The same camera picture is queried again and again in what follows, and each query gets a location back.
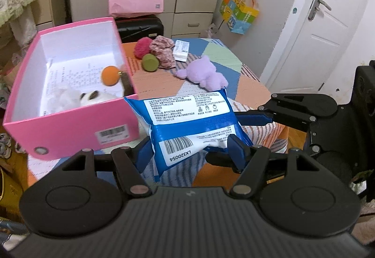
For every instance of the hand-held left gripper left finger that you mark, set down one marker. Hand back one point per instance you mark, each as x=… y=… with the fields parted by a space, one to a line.
x=143 y=155

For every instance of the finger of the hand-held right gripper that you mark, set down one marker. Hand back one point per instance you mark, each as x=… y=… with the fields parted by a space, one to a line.
x=255 y=117
x=219 y=160

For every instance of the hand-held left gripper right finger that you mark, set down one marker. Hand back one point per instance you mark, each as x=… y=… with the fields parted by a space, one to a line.
x=238 y=154

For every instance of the blue wet wipes pack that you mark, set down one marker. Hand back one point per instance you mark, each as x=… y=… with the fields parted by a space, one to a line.
x=187 y=117

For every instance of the purple plush toy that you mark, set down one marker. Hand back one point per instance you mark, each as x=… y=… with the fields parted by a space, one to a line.
x=202 y=73

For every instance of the pink cardboard box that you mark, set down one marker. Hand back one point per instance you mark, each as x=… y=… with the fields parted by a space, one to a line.
x=73 y=132

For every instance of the orange sponge ball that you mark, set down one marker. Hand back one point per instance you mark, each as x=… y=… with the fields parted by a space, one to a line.
x=110 y=76

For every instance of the green sponge ball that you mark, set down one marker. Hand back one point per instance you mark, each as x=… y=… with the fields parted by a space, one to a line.
x=150 y=62

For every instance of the small white tissue packet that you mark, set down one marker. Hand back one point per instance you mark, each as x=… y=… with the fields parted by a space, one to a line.
x=180 y=51

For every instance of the floral fabric scrunchie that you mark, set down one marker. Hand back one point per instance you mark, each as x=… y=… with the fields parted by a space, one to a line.
x=164 y=53

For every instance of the red fluffy ball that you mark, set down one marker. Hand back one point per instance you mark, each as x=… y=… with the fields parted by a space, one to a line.
x=143 y=47

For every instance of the white door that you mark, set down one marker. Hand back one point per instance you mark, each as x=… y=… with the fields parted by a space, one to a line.
x=322 y=56

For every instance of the pale pink hanging cloth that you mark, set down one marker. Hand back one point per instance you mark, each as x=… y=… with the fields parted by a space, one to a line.
x=214 y=30

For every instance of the colourful paper gift bag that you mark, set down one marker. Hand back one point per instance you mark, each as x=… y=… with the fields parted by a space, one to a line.
x=238 y=12

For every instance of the printed paper sheet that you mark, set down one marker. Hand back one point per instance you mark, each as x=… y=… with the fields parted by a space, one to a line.
x=70 y=76

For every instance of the black suitcase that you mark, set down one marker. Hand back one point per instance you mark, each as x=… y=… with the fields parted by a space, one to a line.
x=140 y=28

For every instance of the pair of grey sneakers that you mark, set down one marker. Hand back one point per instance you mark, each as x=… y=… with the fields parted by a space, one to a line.
x=4 y=144

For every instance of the cream fluffy pajama pants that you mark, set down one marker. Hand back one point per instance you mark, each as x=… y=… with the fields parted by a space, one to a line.
x=23 y=29

